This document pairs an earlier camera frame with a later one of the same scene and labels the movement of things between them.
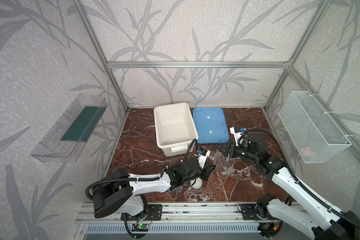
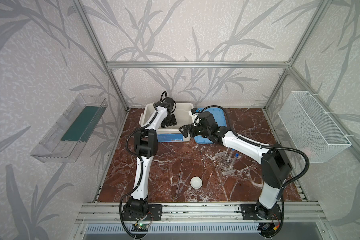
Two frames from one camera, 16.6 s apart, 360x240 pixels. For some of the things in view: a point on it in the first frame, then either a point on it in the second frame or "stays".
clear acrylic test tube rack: x=224 y=163 stays
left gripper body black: x=204 y=169 to x=171 y=119
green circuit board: x=140 y=227 stays
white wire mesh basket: x=316 y=136 stays
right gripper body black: x=232 y=151 to x=190 y=130
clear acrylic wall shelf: x=65 y=141 stays
